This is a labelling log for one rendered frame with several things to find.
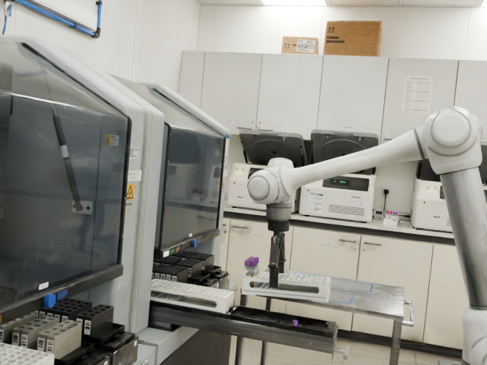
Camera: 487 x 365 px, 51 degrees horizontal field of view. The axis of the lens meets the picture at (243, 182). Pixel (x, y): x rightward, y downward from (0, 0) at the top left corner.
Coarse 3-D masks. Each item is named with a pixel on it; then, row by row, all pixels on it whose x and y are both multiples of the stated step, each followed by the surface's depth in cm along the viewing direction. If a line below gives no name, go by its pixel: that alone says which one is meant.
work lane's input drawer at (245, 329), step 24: (168, 312) 166; (192, 312) 164; (216, 312) 163; (240, 312) 169; (264, 312) 169; (240, 336) 159; (264, 336) 157; (288, 336) 155; (312, 336) 153; (336, 336) 163
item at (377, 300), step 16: (288, 272) 228; (304, 272) 231; (336, 288) 207; (352, 288) 209; (368, 288) 211; (384, 288) 214; (400, 288) 216; (240, 304) 194; (320, 304) 185; (336, 304) 183; (352, 304) 185; (368, 304) 187; (384, 304) 189; (400, 304) 191; (400, 320) 177; (400, 336) 177; (240, 352) 195
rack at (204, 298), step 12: (156, 288) 169; (168, 288) 168; (180, 288) 170; (192, 288) 171; (204, 288) 172; (216, 288) 173; (156, 300) 169; (168, 300) 168; (180, 300) 174; (192, 300) 176; (204, 300) 175; (216, 300) 163; (228, 300) 165
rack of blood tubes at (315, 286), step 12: (264, 276) 176; (288, 276) 176; (300, 276) 177; (312, 276) 177; (252, 288) 173; (264, 288) 173; (276, 288) 173; (288, 288) 180; (300, 288) 179; (312, 288) 178; (324, 288) 167; (312, 300) 168; (324, 300) 167
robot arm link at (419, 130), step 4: (476, 120) 149; (480, 124) 150; (416, 128) 157; (420, 128) 156; (480, 128) 149; (416, 132) 156; (420, 132) 155; (480, 132) 149; (420, 136) 154; (480, 136) 150; (420, 140) 154; (420, 144) 154; (424, 144) 153; (424, 148) 154; (424, 152) 154; (424, 156) 156
